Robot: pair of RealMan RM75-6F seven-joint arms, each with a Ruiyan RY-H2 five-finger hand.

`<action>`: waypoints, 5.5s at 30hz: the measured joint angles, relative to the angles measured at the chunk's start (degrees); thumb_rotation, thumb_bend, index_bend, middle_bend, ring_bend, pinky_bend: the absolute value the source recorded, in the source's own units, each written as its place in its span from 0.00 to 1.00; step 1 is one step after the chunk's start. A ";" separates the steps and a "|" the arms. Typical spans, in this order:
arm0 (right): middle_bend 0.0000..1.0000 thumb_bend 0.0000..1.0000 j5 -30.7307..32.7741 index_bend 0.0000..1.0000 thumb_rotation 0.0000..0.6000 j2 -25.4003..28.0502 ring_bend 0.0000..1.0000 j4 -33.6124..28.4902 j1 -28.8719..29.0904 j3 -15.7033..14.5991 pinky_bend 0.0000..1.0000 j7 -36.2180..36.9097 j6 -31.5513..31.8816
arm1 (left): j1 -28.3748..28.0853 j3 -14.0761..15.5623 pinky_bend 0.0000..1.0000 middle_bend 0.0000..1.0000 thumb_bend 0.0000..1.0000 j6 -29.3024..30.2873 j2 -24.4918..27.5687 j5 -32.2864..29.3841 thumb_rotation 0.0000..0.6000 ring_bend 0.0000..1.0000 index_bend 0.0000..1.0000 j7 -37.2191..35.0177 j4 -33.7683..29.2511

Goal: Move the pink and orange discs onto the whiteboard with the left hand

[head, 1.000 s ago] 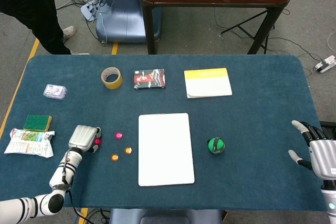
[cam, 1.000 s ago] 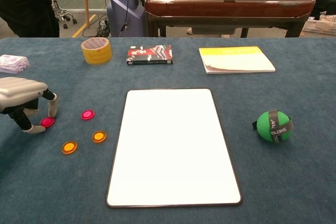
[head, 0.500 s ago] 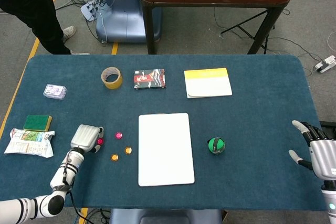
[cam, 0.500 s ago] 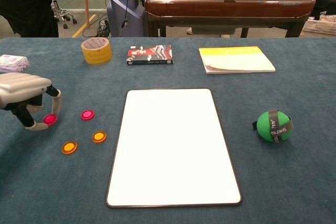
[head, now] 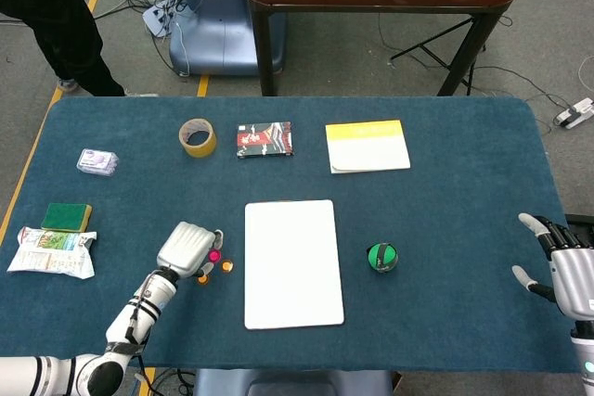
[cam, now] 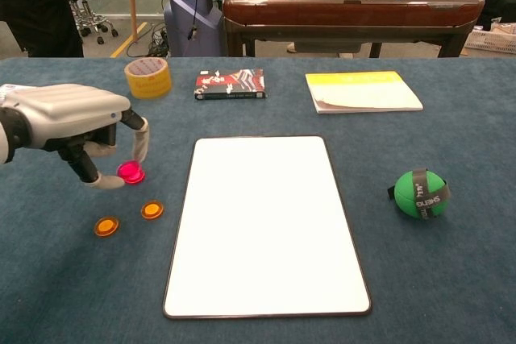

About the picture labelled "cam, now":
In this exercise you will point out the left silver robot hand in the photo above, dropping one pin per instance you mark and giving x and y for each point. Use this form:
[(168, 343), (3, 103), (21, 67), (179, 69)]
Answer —
[(64, 114)]

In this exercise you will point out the black chrome swivel stool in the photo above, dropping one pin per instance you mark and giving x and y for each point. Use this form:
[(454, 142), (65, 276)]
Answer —
[(94, 17)]

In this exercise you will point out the person in black clothes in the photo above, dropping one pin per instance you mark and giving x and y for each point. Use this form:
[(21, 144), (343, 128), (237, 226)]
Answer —
[(32, 1)]

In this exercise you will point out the black bag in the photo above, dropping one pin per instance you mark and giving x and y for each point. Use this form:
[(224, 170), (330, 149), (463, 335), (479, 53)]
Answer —
[(500, 7)]

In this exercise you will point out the orange disc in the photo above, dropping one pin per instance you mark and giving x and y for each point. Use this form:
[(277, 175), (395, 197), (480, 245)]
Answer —
[(106, 226), (152, 210)]

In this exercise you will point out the black red small box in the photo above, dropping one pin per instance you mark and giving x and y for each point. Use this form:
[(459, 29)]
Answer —
[(230, 83)]

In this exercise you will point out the white magnetic board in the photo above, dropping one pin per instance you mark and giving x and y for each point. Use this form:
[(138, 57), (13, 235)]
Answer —
[(266, 231)]

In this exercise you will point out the yellow white notebook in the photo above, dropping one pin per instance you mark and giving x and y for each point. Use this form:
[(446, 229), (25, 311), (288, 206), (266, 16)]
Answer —
[(363, 94)]

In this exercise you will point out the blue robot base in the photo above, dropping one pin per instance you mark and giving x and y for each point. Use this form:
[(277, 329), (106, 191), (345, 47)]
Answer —
[(189, 17)]

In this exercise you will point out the brown mahjong table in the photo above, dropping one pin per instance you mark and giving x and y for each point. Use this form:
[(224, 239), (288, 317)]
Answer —
[(350, 11)]

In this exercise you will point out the white plastic crate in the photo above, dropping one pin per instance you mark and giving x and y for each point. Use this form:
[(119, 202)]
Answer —
[(489, 42)]

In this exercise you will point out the yellow tape roll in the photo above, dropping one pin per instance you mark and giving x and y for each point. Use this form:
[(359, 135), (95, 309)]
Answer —
[(148, 82)]

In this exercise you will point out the blue felt table cloth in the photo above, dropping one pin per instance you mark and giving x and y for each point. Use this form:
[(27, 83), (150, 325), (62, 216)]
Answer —
[(443, 279)]

